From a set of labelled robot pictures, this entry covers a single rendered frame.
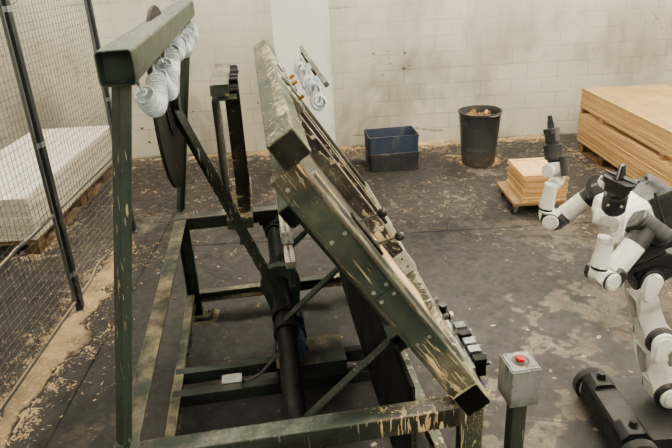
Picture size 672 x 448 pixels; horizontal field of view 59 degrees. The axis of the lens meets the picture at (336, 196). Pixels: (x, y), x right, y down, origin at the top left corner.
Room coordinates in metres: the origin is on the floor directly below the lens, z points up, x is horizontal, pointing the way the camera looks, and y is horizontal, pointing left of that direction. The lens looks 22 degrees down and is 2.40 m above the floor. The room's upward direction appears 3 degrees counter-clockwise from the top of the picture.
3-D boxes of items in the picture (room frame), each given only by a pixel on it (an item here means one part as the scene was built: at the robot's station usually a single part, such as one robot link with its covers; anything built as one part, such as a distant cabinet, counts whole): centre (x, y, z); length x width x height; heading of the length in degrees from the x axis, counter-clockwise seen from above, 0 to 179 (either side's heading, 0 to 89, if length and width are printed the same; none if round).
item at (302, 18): (6.51, 0.27, 1.03); 0.61 x 0.58 x 2.05; 1
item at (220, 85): (3.48, 0.61, 1.38); 0.70 x 0.15 x 0.85; 7
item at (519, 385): (1.84, -0.67, 0.84); 0.12 x 0.12 x 0.18; 7
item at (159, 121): (2.61, 0.71, 1.85); 0.80 x 0.06 x 0.80; 7
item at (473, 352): (2.27, -0.55, 0.69); 0.50 x 0.14 x 0.24; 7
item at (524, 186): (5.43, -1.94, 0.20); 0.61 x 0.53 x 0.40; 1
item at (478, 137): (6.72, -1.74, 0.33); 0.52 x 0.51 x 0.65; 1
